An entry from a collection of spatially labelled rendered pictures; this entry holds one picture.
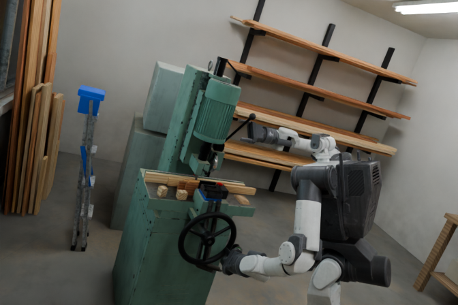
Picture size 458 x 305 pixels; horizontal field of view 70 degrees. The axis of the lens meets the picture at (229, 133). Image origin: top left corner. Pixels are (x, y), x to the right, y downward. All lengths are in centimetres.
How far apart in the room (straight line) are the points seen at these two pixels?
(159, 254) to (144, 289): 22
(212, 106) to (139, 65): 242
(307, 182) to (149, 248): 92
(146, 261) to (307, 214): 95
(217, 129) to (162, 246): 66
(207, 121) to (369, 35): 362
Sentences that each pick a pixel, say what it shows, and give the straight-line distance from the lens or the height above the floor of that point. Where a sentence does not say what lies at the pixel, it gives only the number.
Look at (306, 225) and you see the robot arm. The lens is 120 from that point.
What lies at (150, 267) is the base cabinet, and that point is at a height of 51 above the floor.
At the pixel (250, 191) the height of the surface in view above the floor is 92.
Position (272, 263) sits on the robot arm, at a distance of 131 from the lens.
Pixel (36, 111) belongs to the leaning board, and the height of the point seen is 85.
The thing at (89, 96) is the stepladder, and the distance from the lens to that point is 229.
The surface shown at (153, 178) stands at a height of 93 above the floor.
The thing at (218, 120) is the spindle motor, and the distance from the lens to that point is 165.
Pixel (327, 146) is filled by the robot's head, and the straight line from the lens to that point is 147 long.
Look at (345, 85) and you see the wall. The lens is 487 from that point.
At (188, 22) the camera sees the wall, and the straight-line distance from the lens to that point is 400.
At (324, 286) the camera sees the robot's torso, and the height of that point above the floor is 89.
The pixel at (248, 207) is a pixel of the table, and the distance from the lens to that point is 185.
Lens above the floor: 165
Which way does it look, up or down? 13 degrees down
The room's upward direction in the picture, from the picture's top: 18 degrees clockwise
